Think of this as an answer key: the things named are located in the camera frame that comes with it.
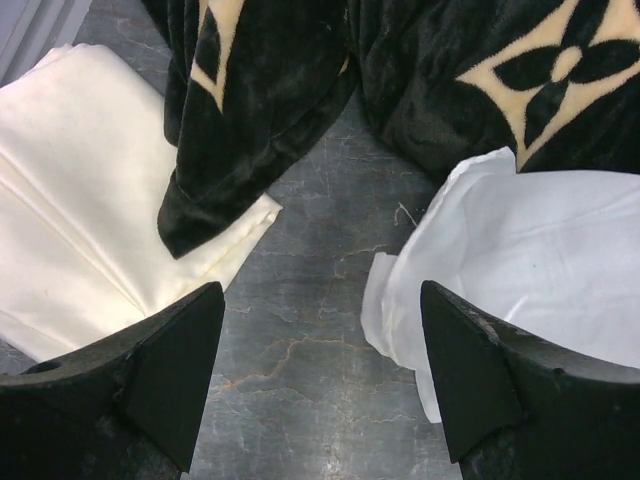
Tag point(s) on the cream folded cloth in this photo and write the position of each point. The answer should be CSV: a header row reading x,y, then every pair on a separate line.
x,y
84,168

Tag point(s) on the white dress shirt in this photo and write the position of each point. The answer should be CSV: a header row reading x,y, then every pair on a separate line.
x,y
555,253

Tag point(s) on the black beige patterned fleece blanket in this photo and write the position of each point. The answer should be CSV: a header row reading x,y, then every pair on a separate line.
x,y
253,85

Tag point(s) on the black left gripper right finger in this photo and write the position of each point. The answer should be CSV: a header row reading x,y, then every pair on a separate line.
x,y
516,406

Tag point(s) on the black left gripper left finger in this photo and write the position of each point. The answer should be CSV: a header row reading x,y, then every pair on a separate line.
x,y
128,406

